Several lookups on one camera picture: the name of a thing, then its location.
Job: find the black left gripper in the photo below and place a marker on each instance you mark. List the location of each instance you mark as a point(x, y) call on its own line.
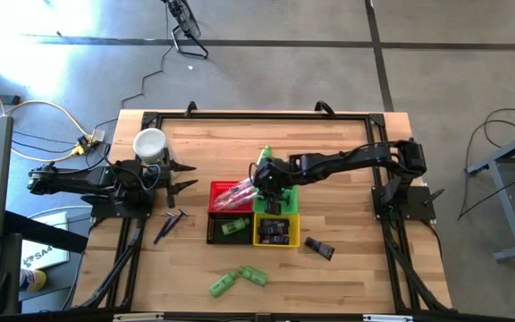
point(169, 176)

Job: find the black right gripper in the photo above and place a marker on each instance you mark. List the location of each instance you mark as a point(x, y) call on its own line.
point(275, 176)

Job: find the dark blue toothpaste tube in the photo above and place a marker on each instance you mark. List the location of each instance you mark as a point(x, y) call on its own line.
point(319, 248)
point(275, 240)
point(275, 222)
point(272, 231)

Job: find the blue disposable razor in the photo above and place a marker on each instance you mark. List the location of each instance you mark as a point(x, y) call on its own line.
point(183, 212)
point(161, 230)

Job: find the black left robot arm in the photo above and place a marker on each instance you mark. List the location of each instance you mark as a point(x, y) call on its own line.
point(78, 179)

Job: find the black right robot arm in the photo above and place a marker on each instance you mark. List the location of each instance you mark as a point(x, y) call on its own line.
point(351, 158)

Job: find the green plastic basket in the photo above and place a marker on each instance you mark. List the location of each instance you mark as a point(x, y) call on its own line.
point(291, 205)

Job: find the yellow plastic basket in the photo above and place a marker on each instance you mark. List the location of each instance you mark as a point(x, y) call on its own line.
point(295, 228)

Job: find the red plastic basket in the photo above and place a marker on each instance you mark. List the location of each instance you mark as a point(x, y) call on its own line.
point(222, 187)

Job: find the green wipes canister white lid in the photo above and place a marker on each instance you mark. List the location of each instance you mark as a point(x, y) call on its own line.
point(150, 143)

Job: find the black plastic basket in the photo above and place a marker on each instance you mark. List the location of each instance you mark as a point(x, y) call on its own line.
point(239, 239)

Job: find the grey power box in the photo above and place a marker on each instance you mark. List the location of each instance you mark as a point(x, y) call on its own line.
point(98, 134)

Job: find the black rig crossbar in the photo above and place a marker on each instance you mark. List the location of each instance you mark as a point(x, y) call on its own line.
point(311, 319)

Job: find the black desk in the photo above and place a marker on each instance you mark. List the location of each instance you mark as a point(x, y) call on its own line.
point(47, 233)

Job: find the black floor fan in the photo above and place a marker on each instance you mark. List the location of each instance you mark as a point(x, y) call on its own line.
point(189, 24)

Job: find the white printed box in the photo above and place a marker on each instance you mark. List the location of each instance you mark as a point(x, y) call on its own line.
point(43, 259)

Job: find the yellow and blue pouch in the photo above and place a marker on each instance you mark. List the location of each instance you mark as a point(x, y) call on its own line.
point(34, 281)

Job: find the black frame clamp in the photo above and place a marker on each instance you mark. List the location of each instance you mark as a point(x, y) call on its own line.
point(326, 108)
point(190, 108)

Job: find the black aluminium table frame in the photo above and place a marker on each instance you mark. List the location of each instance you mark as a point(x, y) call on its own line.
point(284, 116)

